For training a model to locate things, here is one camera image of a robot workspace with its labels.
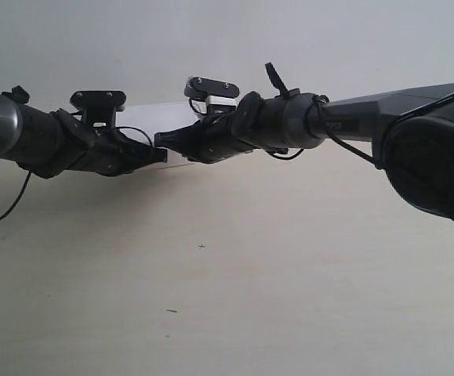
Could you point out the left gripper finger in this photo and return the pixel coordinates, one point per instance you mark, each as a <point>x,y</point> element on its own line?
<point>147,154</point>

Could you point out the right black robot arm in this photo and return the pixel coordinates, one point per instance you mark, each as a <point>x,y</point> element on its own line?
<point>410,131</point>

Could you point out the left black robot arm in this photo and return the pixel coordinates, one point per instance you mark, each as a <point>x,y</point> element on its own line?
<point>29,136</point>

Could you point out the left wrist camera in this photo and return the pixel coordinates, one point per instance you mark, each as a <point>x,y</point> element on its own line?
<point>98,106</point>

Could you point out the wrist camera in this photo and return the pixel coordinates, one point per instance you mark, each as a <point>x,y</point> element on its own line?
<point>207,97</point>
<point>98,106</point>

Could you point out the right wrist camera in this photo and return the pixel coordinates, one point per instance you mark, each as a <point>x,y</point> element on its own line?
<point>207,97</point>

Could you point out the white lidded plastic container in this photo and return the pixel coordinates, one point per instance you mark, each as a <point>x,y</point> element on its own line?
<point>154,118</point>

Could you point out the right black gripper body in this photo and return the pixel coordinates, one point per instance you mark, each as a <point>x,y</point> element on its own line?
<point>222,137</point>

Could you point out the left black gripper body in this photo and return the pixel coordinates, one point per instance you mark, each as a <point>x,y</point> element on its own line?
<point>83,149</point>

